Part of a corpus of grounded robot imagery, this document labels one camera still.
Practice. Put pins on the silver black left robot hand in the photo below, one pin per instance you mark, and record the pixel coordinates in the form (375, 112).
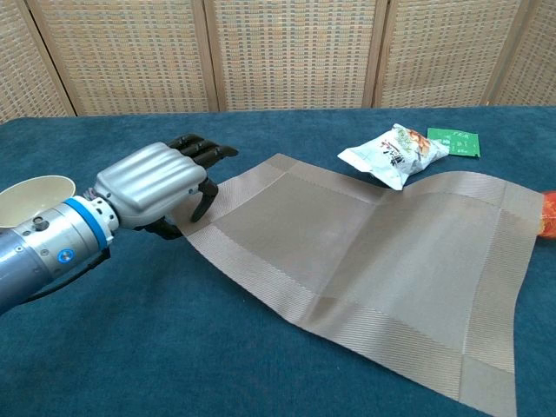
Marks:
(147, 182)

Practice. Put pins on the white ceramic bowl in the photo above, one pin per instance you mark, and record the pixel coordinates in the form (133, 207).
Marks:
(30, 200)

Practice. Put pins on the brown woven placemat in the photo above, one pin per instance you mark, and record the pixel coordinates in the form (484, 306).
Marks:
(369, 260)

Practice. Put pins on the white snack bag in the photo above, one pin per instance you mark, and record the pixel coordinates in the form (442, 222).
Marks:
(391, 158)

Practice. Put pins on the iced tea bottle orange label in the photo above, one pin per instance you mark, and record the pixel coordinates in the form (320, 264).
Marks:
(549, 217)

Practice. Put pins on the woven bamboo screen panel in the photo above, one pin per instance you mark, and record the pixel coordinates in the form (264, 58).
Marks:
(443, 52)
(21, 65)
(295, 52)
(538, 56)
(130, 56)

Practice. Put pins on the blue velvet table cover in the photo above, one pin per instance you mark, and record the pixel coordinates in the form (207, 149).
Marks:
(130, 347)

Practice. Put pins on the green tea sachet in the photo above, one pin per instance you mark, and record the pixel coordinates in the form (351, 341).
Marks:
(460, 143)

